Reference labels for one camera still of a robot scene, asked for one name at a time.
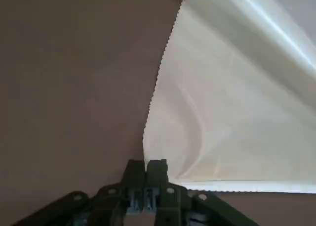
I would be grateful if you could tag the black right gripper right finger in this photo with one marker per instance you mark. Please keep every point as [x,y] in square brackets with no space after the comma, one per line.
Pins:
[172,203]

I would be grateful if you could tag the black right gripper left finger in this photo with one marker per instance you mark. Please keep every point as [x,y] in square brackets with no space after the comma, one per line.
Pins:
[108,201]

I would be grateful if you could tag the cream tablecloth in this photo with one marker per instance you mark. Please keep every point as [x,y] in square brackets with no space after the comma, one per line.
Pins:
[222,100]

